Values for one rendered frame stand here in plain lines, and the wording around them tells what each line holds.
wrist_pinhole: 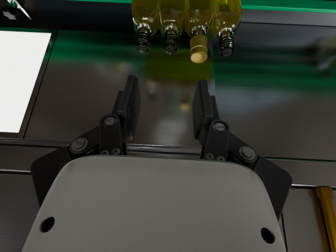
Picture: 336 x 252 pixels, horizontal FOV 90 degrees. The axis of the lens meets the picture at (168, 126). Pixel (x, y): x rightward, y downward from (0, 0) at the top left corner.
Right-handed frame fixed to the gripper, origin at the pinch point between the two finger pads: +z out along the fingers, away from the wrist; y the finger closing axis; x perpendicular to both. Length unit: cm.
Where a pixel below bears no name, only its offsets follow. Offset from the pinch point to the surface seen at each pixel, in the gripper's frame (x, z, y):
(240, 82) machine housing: -20.9, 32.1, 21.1
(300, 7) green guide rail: -5, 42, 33
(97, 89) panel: -20.5, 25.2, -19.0
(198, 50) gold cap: -6.8, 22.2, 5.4
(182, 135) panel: -24.3, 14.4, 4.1
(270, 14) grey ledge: -10, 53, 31
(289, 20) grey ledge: -11, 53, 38
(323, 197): -29.4, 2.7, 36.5
